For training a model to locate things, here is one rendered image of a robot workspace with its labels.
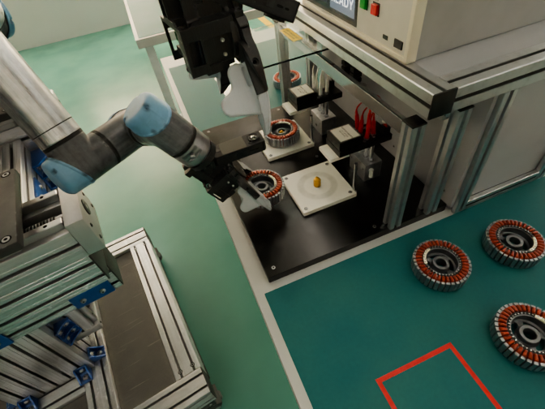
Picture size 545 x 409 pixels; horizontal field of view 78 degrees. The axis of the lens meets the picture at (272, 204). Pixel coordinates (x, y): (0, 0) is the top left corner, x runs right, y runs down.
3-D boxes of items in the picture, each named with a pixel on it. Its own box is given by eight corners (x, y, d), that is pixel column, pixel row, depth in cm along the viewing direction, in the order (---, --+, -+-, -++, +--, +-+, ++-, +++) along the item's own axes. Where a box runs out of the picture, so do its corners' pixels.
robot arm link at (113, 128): (81, 130, 66) (105, 128, 59) (126, 102, 72) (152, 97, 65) (106, 162, 71) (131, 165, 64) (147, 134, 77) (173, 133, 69)
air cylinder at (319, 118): (321, 135, 106) (321, 120, 102) (311, 123, 111) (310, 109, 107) (336, 131, 107) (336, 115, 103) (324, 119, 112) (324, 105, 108)
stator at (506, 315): (525, 383, 56) (534, 376, 53) (474, 324, 64) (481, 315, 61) (577, 356, 58) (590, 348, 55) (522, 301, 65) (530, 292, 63)
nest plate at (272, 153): (268, 161, 100) (268, 158, 99) (252, 135, 110) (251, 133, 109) (314, 146, 103) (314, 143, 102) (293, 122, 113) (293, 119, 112)
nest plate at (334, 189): (303, 217, 84) (303, 213, 83) (281, 180, 94) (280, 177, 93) (356, 196, 87) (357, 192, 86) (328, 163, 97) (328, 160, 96)
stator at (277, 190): (248, 215, 79) (246, 204, 76) (233, 186, 86) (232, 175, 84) (291, 201, 81) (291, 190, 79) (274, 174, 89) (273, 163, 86)
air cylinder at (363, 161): (363, 182, 90) (365, 165, 86) (349, 165, 95) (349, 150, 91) (379, 175, 91) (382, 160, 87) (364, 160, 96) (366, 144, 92)
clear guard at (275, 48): (229, 101, 80) (223, 78, 76) (205, 64, 96) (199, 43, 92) (349, 65, 86) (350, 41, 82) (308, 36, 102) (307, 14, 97)
